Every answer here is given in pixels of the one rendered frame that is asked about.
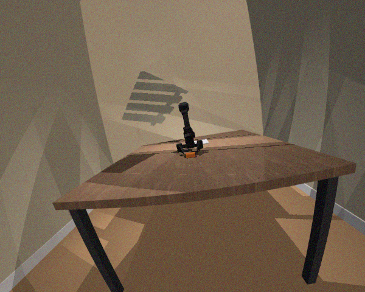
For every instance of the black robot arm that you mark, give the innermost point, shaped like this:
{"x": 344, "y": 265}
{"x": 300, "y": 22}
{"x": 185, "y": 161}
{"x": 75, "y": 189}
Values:
{"x": 189, "y": 134}

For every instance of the orange block with dark square face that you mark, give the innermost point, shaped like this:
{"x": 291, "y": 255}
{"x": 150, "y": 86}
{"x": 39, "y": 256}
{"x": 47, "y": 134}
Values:
{"x": 190, "y": 155}

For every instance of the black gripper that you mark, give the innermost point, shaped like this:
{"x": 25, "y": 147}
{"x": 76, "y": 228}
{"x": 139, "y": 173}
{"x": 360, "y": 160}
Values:
{"x": 189, "y": 144}

